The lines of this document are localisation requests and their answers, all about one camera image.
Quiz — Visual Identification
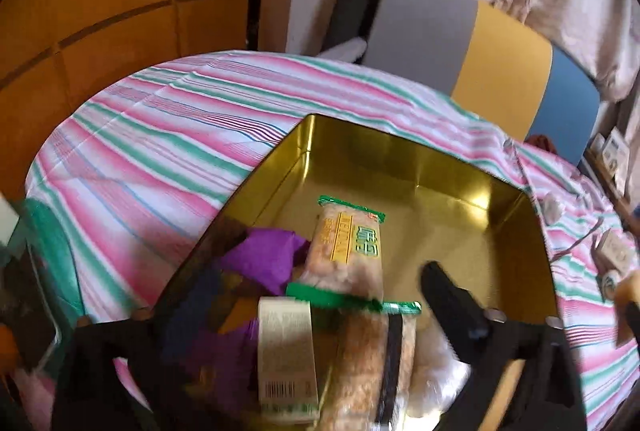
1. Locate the purple snack packet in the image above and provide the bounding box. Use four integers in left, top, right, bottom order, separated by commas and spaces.
185, 227, 311, 392

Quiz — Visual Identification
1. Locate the clear plastic bag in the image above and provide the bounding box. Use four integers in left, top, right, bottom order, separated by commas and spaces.
410, 326, 473, 418

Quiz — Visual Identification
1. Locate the beige cardboard box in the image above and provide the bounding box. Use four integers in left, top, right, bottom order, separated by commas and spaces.
595, 231, 637, 270

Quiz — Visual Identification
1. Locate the striped tablecloth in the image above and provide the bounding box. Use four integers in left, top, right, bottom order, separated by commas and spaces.
25, 51, 640, 431

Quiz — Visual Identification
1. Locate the gold tin box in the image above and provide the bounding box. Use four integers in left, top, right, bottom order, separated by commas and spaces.
150, 113, 561, 431

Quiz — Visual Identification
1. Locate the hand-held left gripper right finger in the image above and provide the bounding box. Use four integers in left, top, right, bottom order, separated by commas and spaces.
419, 261, 588, 431

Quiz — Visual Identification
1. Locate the crumpled white plastic wrap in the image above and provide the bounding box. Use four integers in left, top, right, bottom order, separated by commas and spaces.
542, 193, 566, 227

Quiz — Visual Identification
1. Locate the cracker packet with black stripe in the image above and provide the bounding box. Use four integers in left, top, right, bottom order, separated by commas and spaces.
287, 283, 423, 431

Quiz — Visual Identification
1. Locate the grey yellow blue chair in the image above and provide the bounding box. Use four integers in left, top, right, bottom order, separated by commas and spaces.
320, 0, 601, 166

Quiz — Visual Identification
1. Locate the cracker packet with yellow label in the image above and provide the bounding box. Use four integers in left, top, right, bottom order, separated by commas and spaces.
295, 195, 388, 312

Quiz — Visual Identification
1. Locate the white blue card box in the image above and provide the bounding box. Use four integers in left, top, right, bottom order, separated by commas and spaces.
587, 131, 632, 192

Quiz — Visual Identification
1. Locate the small white green box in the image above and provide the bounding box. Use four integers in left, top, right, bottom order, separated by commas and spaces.
257, 298, 320, 422

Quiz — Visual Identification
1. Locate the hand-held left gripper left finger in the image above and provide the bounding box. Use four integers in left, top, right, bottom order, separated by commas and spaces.
52, 261, 226, 431

